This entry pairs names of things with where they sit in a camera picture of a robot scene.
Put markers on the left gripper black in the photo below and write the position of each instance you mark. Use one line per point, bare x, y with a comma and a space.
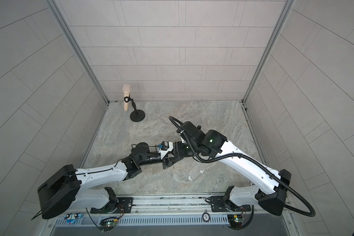
167, 164

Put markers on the circuit board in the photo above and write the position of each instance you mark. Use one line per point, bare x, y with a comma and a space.
235, 221
109, 222

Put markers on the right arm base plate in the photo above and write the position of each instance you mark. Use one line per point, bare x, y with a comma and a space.
218, 204

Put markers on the poker chip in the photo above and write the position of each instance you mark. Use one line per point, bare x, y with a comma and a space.
206, 217

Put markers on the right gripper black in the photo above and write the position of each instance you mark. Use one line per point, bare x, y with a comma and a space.
177, 151

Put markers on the right circuit board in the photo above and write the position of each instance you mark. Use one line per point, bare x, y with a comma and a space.
235, 221

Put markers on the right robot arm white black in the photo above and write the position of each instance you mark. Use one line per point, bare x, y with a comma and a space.
270, 187

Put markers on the aluminium rail frame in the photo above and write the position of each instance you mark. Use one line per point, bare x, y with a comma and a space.
159, 210

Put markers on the left circuit board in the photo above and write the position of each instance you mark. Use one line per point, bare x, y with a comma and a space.
109, 222

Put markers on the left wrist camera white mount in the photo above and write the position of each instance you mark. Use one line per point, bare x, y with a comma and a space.
164, 148

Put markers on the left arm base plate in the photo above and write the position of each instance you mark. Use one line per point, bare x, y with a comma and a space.
119, 206

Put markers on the beige microphone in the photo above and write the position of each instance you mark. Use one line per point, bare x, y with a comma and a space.
126, 91

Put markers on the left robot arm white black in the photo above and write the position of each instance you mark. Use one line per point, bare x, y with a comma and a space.
71, 188

